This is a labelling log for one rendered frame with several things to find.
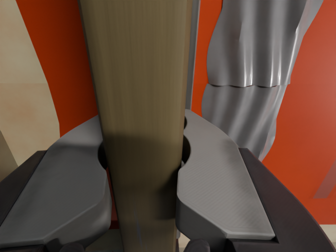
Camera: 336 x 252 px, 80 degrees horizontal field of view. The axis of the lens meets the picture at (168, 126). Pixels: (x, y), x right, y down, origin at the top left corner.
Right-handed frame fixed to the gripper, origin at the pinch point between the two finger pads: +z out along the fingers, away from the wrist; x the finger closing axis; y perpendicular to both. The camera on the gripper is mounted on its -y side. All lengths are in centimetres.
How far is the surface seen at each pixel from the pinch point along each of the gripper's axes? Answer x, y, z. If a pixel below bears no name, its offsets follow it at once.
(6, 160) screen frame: -13.8, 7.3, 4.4
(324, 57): 13.9, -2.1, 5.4
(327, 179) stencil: 20.3, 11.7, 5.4
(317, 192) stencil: 20.0, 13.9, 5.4
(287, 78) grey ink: 11.3, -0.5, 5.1
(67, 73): -6.6, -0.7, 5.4
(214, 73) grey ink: 5.1, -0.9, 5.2
